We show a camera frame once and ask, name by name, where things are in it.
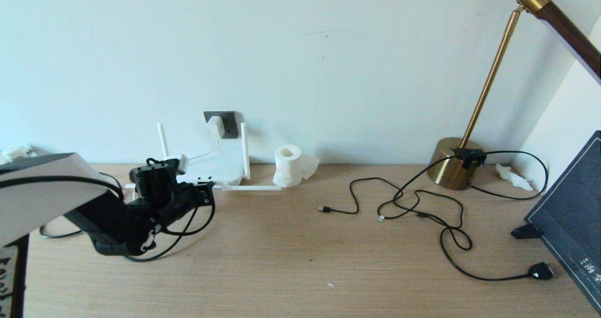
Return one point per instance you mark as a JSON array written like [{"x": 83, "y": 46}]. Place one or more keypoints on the white plastic wrapped item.
[{"x": 16, "y": 152}]

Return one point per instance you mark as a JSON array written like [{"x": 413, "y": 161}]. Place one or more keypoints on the white toilet paper roll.
[{"x": 287, "y": 167}]

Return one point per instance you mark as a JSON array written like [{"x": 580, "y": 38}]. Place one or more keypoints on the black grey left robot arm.
[{"x": 47, "y": 196}]

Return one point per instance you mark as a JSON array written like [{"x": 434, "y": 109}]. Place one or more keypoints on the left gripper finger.
[
  {"x": 207, "y": 192},
  {"x": 209, "y": 184}
]

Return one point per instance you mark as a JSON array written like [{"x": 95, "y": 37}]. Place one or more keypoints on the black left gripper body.
[{"x": 185, "y": 200}]

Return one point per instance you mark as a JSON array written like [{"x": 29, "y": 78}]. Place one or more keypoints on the crumpled white tissue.
[{"x": 515, "y": 178}]

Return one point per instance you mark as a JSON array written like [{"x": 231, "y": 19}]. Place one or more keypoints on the grey wall socket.
[{"x": 231, "y": 123}]

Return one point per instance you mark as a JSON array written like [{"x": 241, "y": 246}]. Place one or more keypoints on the dark framed board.
[{"x": 573, "y": 214}]

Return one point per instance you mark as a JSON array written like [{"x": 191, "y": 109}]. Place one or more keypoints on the brass desk lamp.
[{"x": 448, "y": 166}]

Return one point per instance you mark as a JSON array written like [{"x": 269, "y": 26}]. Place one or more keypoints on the white router with antennas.
[{"x": 216, "y": 167}]

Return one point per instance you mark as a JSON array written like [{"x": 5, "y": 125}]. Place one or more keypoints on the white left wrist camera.
[{"x": 177, "y": 163}]

